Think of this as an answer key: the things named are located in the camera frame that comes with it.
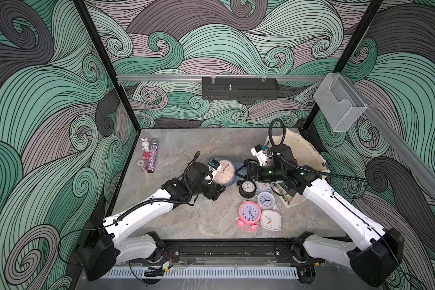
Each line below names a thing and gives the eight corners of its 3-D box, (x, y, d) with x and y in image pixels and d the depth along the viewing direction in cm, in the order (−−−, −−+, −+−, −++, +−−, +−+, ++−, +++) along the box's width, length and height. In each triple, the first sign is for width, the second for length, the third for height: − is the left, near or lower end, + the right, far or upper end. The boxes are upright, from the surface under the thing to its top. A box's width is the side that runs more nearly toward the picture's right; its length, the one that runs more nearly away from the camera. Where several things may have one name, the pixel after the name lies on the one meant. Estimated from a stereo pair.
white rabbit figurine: (145, 166, 102) (141, 158, 97) (144, 146, 112) (141, 138, 107) (150, 164, 103) (147, 157, 97) (149, 145, 113) (146, 137, 107)
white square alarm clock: (261, 232, 80) (262, 229, 77) (258, 212, 86) (259, 209, 83) (282, 232, 80) (284, 229, 77) (277, 212, 86) (279, 209, 83)
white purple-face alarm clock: (258, 209, 86) (260, 207, 84) (256, 194, 91) (257, 191, 89) (275, 209, 86) (277, 207, 84) (271, 194, 91) (273, 191, 89)
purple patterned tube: (147, 173, 100) (146, 170, 98) (152, 146, 113) (151, 143, 111) (154, 172, 100) (152, 170, 98) (158, 145, 113) (157, 142, 111)
